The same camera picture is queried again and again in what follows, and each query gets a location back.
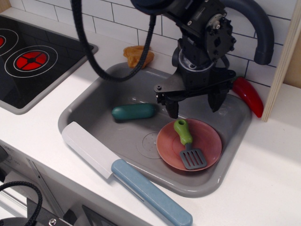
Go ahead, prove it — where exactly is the red toy chili pepper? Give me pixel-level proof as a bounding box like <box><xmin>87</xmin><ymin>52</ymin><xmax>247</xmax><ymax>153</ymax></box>
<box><xmin>232</xmin><ymin>77</ymin><xmax>264</xmax><ymax>118</ymax></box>

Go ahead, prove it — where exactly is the dark grey faucet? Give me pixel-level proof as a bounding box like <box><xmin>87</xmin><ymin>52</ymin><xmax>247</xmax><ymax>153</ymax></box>
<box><xmin>171</xmin><ymin>0</ymin><xmax>275</xmax><ymax>69</ymax></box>

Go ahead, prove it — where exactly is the black braided cable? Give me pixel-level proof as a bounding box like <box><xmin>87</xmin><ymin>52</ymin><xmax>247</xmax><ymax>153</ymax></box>
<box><xmin>70</xmin><ymin>0</ymin><xmax>158</xmax><ymax>82</ymax></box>
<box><xmin>0</xmin><ymin>181</ymin><xmax>43</xmax><ymax>226</ymax></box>

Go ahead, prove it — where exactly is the wooden side panel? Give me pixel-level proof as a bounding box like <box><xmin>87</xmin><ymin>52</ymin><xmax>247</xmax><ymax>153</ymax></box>
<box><xmin>261</xmin><ymin>0</ymin><xmax>301</xmax><ymax>122</ymax></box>

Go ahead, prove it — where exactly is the green handled grey spatula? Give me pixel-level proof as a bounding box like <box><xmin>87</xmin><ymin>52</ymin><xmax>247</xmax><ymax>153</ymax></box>
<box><xmin>174</xmin><ymin>120</ymin><xmax>207</xmax><ymax>170</ymax></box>

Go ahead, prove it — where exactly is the pink plate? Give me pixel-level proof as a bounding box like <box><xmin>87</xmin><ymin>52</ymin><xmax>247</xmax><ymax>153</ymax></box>
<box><xmin>157</xmin><ymin>119</ymin><xmax>222</xmax><ymax>171</ymax></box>

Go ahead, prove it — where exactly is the black braided cable bottom left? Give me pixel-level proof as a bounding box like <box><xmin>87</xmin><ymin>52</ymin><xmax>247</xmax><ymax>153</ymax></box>
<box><xmin>0</xmin><ymin>181</ymin><xmax>43</xmax><ymax>226</ymax></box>

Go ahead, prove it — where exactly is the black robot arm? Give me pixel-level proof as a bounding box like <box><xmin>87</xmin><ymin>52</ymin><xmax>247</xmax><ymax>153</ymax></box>
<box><xmin>132</xmin><ymin>0</ymin><xmax>236</xmax><ymax>119</ymax></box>

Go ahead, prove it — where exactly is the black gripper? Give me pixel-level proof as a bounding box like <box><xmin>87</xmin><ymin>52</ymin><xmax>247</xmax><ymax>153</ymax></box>
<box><xmin>154</xmin><ymin>66</ymin><xmax>236</xmax><ymax>119</ymax></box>

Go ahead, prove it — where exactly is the dark green toy cucumber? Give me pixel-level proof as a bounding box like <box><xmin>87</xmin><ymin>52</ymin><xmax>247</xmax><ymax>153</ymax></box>
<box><xmin>111</xmin><ymin>103</ymin><xmax>156</xmax><ymax>120</ymax></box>

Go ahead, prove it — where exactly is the orange toy chicken piece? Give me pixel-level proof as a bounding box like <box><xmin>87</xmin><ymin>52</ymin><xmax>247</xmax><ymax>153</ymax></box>
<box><xmin>123</xmin><ymin>45</ymin><xmax>155</xmax><ymax>69</ymax></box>

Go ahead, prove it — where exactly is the grey sink basin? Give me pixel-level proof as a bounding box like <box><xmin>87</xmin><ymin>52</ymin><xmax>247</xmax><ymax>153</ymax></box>
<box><xmin>58</xmin><ymin>67</ymin><xmax>252</xmax><ymax>198</ymax></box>

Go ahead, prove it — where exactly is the toy knife blue handle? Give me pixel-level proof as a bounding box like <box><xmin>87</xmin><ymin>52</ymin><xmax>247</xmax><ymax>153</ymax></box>
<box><xmin>61</xmin><ymin>121</ymin><xmax>193</xmax><ymax>226</ymax></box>

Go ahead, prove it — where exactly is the black toy stovetop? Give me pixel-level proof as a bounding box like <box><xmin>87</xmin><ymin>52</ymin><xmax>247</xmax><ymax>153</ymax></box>
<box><xmin>0</xmin><ymin>16</ymin><xmax>87</xmax><ymax>115</ymax></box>

